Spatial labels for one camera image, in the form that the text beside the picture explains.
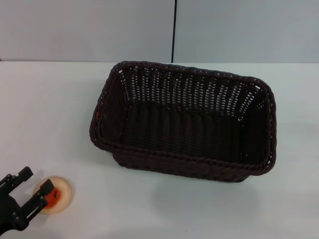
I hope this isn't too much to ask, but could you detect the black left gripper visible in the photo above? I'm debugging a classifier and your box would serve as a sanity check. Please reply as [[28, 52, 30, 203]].
[[0, 166, 56, 231]]

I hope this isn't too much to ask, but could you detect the round bun with orange topping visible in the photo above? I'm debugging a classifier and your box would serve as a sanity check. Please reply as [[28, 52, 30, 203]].
[[32, 175, 75, 215]]

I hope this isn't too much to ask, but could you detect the black vertical wall strip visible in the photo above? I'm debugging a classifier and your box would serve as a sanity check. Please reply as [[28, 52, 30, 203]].
[[170, 0, 178, 63]]

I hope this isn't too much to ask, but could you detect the black woven plastic basket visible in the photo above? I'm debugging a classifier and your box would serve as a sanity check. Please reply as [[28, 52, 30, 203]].
[[89, 60, 277, 184]]

